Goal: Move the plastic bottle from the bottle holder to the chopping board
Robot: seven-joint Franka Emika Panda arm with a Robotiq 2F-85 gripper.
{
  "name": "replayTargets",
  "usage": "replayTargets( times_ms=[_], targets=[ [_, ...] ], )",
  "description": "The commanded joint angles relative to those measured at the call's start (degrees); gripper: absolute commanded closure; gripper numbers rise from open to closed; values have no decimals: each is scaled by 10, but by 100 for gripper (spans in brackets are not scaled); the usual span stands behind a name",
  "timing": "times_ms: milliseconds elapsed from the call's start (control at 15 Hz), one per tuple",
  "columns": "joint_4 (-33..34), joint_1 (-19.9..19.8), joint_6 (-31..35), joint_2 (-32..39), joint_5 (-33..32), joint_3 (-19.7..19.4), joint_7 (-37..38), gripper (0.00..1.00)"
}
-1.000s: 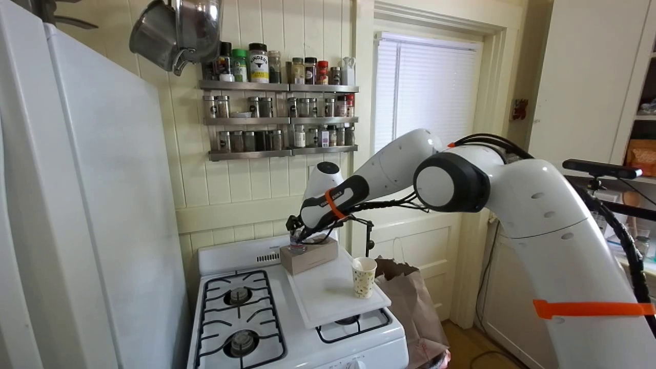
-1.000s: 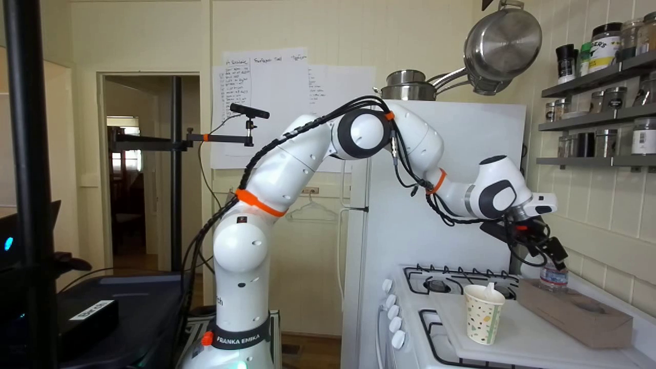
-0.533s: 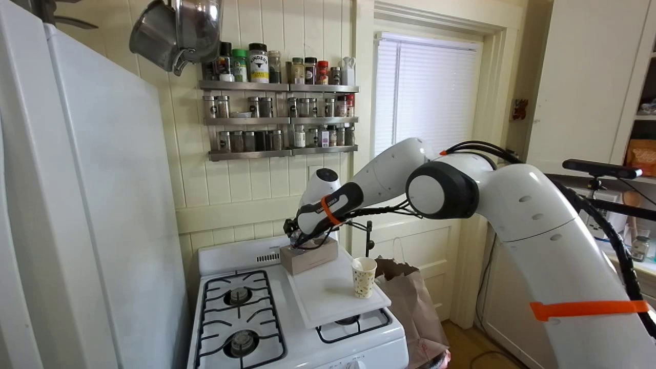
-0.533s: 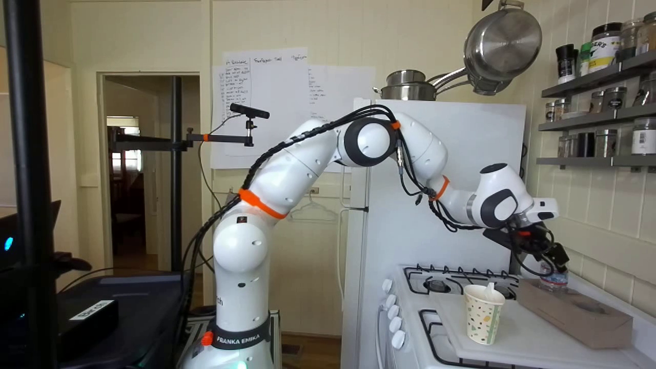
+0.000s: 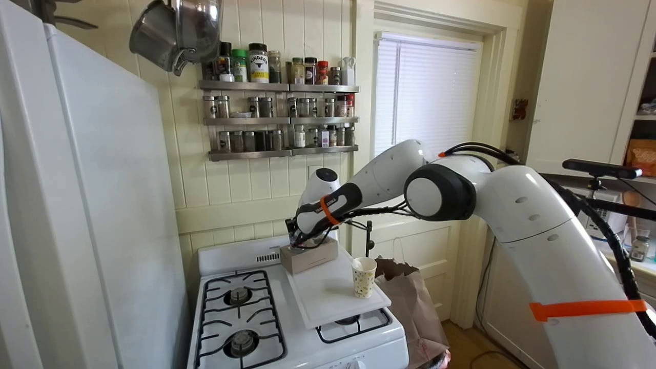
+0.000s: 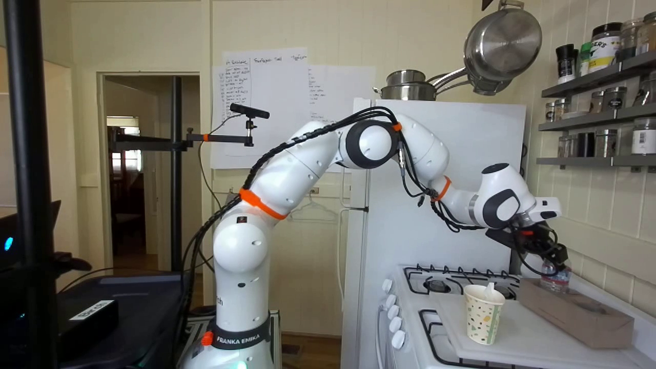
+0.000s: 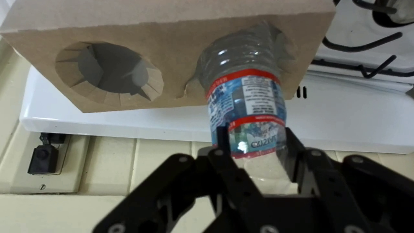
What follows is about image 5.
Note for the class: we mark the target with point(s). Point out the white fridge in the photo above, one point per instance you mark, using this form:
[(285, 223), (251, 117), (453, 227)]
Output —
[(89, 227)]

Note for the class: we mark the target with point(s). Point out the white chopping board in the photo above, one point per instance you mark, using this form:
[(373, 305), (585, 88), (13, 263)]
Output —
[(334, 294)]

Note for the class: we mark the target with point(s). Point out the red wall fixture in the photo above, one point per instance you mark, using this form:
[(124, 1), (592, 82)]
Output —
[(519, 110)]

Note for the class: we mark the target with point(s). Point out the hanging steel bowl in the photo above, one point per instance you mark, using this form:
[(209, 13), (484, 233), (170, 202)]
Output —
[(201, 28)]

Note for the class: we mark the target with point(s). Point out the wooden block bottle holder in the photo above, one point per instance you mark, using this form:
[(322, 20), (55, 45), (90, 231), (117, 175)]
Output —
[(310, 259)]

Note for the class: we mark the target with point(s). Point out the white window blind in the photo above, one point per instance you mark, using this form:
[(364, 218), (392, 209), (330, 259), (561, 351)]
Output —
[(436, 95)]

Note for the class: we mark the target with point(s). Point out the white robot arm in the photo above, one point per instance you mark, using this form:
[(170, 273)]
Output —
[(545, 227)]

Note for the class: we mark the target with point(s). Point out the blind tilt wand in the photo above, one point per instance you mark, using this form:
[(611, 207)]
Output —
[(396, 95)]

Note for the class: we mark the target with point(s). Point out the clear tall jar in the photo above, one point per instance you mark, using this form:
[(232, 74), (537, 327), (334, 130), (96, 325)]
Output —
[(346, 72)]

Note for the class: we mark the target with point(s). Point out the tall white cabinet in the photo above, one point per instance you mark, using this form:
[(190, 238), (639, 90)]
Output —
[(587, 82)]

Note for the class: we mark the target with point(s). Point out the round burner head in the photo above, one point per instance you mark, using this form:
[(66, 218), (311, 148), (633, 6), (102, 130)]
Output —
[(239, 343), (236, 297)]

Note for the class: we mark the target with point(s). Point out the thin black stand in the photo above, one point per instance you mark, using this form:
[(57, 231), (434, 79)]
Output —
[(370, 238)]

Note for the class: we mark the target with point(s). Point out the large black double burner grate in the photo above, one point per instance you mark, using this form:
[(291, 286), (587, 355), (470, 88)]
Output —
[(211, 320)]

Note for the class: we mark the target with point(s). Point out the brown cardboard box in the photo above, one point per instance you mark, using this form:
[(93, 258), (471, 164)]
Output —
[(641, 157)]

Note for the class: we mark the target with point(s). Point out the metal spice rack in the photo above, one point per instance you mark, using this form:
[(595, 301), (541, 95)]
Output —
[(278, 121)]

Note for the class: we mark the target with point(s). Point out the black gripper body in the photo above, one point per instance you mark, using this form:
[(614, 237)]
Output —
[(307, 229)]

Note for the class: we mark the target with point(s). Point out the brown paper bag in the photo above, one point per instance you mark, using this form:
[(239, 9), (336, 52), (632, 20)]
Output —
[(413, 315)]

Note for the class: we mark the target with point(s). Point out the hanging steel pot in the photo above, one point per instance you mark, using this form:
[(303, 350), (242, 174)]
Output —
[(159, 37)]

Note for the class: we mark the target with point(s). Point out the small glass spice jar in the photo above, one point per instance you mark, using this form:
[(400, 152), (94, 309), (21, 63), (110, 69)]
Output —
[(303, 107), (348, 135), (334, 74), (264, 107), (248, 141), (217, 107), (298, 72), (236, 142), (252, 107), (222, 142), (291, 107), (310, 72), (311, 138), (300, 138), (275, 141), (339, 106), (333, 137), (275, 69), (329, 107)]

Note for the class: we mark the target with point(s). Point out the red spice jar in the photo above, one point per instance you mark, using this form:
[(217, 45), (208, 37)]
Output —
[(348, 104), (322, 72)]

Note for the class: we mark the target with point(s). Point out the small black burner grate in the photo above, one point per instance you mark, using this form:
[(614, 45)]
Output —
[(350, 329)]

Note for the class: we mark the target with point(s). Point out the white panelled door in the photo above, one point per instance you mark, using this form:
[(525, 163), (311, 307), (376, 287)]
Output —
[(410, 259)]

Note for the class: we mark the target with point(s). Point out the black metal stand frame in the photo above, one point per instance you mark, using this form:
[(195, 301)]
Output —
[(616, 206)]

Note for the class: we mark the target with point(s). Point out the short orange tape strip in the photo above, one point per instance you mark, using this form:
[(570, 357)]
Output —
[(329, 213)]

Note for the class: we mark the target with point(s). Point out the green lid spice jar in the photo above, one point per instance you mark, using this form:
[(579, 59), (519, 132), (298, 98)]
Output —
[(237, 67)]

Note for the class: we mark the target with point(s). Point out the large white label jar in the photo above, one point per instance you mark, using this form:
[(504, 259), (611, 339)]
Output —
[(259, 67)]

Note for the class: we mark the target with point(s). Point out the black camera bar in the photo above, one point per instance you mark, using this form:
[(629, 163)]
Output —
[(600, 168)]

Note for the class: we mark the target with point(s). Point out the dark glass bottle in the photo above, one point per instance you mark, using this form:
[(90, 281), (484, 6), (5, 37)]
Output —
[(226, 65)]

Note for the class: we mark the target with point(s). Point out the long orange tape strip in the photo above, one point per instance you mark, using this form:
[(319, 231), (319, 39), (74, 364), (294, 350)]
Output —
[(587, 311)]

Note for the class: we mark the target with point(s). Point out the white gas stove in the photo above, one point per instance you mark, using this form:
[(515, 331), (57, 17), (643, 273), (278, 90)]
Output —
[(300, 346)]

